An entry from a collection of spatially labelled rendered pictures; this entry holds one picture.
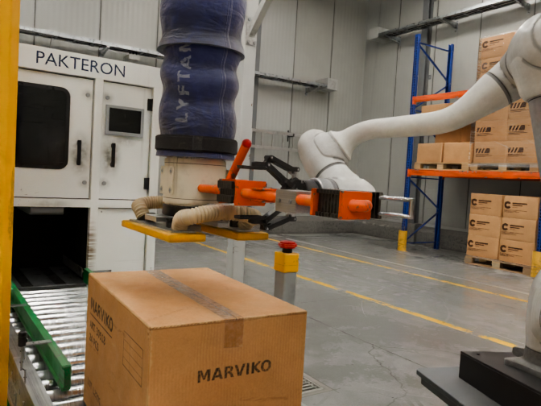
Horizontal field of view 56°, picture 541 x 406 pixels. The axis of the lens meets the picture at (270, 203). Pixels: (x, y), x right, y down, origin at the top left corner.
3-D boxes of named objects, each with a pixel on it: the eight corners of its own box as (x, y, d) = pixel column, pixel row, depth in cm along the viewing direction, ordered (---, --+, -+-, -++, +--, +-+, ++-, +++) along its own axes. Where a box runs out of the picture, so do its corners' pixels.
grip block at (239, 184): (214, 202, 122) (216, 178, 121) (249, 203, 127) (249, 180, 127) (232, 205, 115) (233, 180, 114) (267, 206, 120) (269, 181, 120)
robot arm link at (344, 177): (326, 223, 135) (305, 188, 142) (367, 223, 144) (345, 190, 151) (347, 195, 128) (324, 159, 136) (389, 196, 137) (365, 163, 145)
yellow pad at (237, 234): (180, 225, 158) (181, 209, 158) (208, 225, 164) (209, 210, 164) (237, 241, 131) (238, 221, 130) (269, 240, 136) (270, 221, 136)
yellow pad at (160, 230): (121, 226, 147) (121, 209, 147) (153, 225, 153) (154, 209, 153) (168, 242, 120) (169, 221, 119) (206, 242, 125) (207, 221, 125)
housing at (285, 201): (273, 210, 104) (274, 188, 104) (299, 211, 108) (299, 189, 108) (293, 213, 99) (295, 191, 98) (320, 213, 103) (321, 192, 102)
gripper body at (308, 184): (321, 179, 128) (292, 176, 123) (319, 212, 128) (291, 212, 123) (303, 177, 134) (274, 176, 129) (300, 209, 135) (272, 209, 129)
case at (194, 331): (83, 399, 158) (88, 272, 156) (201, 379, 179) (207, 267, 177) (142, 514, 107) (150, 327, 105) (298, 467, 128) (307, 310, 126)
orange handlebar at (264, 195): (147, 188, 161) (148, 176, 161) (229, 191, 179) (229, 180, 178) (353, 217, 86) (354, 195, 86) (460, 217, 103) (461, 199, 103)
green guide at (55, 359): (-15, 287, 288) (-15, 271, 288) (6, 286, 294) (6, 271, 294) (35, 396, 156) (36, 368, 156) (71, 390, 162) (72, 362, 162)
